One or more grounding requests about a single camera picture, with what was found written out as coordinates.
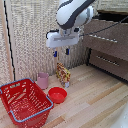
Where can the giraffe toy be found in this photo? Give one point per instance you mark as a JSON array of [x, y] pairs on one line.
[[63, 75]]

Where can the orange-red bowl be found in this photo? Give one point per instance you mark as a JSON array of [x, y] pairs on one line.
[[57, 95]]

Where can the black vertical wall strip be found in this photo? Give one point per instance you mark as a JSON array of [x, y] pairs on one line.
[[9, 43]]

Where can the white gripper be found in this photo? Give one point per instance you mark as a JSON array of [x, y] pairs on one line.
[[61, 38]]

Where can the red plastic shopping basket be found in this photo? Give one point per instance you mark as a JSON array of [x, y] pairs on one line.
[[20, 101]]

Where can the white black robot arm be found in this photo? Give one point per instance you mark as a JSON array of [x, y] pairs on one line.
[[71, 13]]

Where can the brown drawer cabinet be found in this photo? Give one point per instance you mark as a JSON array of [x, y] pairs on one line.
[[106, 43]]

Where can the pink cup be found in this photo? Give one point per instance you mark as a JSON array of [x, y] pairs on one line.
[[42, 81]]

